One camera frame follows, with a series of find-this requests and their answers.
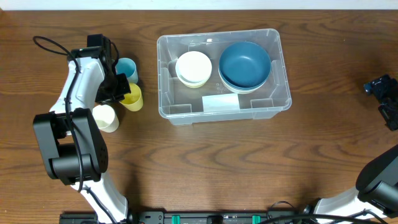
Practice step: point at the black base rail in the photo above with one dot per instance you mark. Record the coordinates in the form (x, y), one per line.
(220, 218)

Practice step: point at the light blue cup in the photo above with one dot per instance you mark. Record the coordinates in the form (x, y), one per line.
(128, 67)

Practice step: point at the yellow cup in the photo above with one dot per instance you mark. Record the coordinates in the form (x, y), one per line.
(133, 101)

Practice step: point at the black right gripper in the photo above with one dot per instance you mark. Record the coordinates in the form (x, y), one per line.
(385, 101)

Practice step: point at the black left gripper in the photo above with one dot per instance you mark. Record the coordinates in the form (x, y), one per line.
(115, 88)

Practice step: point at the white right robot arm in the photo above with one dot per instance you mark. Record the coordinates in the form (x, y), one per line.
(375, 192)

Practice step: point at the pale mint cup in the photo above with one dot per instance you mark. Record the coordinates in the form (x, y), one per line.
(105, 118)

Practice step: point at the pale bowl under blue bowl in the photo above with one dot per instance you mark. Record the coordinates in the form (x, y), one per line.
(238, 90)

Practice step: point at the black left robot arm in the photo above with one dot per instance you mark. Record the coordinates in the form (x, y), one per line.
(70, 142)

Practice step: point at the dark blue bowl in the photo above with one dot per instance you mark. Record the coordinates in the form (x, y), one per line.
(244, 65)

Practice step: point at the white bowl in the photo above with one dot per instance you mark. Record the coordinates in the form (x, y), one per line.
(193, 67)

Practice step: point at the yellow bowl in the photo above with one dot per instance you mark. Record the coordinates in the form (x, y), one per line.
(193, 85)

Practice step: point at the clear plastic storage container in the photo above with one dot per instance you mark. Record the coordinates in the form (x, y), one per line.
(213, 101)

